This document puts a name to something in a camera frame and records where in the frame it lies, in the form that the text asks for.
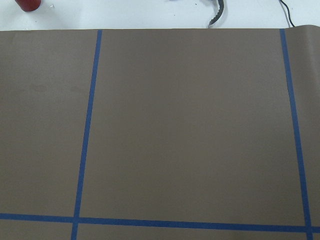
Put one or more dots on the brown table mat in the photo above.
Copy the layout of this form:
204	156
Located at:
160	134

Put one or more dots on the red cylinder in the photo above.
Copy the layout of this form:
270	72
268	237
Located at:
28	5

